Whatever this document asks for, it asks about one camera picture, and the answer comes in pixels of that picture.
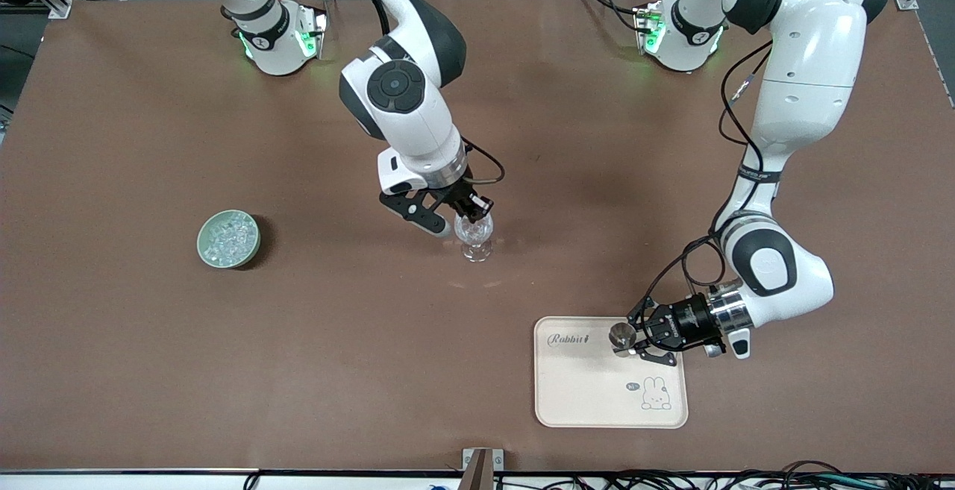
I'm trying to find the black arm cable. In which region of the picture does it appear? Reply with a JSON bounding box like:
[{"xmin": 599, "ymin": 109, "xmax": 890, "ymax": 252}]
[
  {"xmin": 339, "ymin": 0, "xmax": 507, "ymax": 186},
  {"xmin": 634, "ymin": 41, "xmax": 774, "ymax": 321}
]

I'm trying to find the small metal edge bracket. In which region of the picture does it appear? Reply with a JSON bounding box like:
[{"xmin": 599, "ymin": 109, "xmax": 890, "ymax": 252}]
[{"xmin": 462, "ymin": 447, "xmax": 505, "ymax": 474}]

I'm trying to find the clear stemmed wine glass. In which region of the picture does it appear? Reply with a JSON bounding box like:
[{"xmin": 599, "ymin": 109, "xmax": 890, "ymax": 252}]
[{"xmin": 454, "ymin": 210, "xmax": 495, "ymax": 263}]

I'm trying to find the steel double jigger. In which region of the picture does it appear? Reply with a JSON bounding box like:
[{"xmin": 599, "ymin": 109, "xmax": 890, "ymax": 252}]
[{"xmin": 608, "ymin": 321, "xmax": 639, "ymax": 356}]

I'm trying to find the green lit base connector box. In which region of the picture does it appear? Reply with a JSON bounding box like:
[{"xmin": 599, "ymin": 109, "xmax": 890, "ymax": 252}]
[
  {"xmin": 633, "ymin": 1, "xmax": 666, "ymax": 56},
  {"xmin": 295, "ymin": 5, "xmax": 331, "ymax": 60}
]

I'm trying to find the green ceramic bowl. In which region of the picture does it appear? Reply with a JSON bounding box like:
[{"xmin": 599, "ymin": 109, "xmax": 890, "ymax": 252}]
[{"xmin": 197, "ymin": 210, "xmax": 262, "ymax": 269}]

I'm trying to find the pile of clear ice cubes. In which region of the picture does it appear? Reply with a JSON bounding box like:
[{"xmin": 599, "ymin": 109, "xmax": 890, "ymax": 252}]
[{"xmin": 204, "ymin": 213, "xmax": 257, "ymax": 266}]

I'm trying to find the brown table cloth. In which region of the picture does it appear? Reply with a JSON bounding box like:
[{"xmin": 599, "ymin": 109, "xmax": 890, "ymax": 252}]
[{"xmin": 0, "ymin": 0, "xmax": 955, "ymax": 474}]

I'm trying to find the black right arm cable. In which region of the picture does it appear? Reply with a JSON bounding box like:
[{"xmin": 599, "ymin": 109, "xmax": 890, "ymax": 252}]
[{"xmin": 339, "ymin": 0, "xmax": 507, "ymax": 186}]

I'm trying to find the black base power cable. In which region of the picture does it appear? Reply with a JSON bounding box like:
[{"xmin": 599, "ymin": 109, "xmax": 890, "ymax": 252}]
[{"xmin": 572, "ymin": 0, "xmax": 644, "ymax": 32}]

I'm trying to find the cream rabbit print tray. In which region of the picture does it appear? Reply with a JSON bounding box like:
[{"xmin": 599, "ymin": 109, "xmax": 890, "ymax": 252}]
[{"xmin": 533, "ymin": 316, "xmax": 689, "ymax": 430}]

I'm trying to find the brown camera pole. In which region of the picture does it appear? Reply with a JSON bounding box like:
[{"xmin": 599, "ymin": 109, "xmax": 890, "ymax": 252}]
[{"xmin": 460, "ymin": 450, "xmax": 493, "ymax": 490}]

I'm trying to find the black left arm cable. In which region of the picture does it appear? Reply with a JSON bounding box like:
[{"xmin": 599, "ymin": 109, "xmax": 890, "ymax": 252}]
[{"xmin": 634, "ymin": 41, "xmax": 774, "ymax": 321}]

